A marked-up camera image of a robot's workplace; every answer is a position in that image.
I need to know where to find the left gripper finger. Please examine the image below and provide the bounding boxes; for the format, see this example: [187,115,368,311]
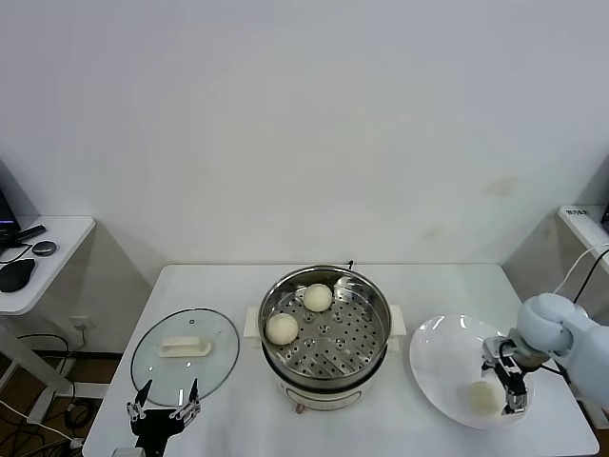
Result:
[168,378,202,423]
[125,379,153,423]

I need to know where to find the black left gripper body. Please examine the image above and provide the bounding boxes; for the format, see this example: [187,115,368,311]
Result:
[130,409,185,457]

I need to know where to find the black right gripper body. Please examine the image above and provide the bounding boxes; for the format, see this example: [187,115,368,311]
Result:
[499,347,527,382]

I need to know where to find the white steamed baozi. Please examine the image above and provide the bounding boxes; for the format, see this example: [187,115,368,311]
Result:
[265,312,300,347]
[457,380,504,416]
[303,283,334,313]

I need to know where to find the glass lid with cream handle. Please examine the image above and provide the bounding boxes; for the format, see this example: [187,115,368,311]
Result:
[130,308,242,408]

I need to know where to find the stainless perforated steamer basket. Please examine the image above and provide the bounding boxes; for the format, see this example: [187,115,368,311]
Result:
[259,265,391,382]

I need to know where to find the round white plate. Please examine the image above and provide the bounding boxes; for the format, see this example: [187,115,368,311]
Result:
[408,312,535,429]

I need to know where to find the white electric cooker base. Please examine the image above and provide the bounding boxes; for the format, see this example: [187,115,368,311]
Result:
[243,306,406,414]

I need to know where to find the white side table with mouse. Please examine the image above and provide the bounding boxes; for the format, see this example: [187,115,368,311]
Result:
[0,216,108,425]

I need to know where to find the black computer mouse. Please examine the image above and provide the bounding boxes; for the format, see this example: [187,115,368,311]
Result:
[0,259,37,293]

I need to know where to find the black remote stick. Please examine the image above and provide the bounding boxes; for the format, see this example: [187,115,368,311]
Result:
[0,224,48,248]

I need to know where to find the dark computer monitor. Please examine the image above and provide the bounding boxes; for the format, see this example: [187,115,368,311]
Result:
[0,159,25,234]

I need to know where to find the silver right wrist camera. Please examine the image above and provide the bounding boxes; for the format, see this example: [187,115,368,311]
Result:
[481,335,509,367]

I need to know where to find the black floor cable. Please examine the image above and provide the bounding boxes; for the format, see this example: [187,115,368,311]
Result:
[16,332,99,432]

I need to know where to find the white cable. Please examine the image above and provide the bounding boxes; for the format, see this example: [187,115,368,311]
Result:
[551,243,609,299]

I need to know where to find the black cable with inline adapter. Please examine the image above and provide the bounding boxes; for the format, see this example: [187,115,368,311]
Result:
[573,247,609,306]

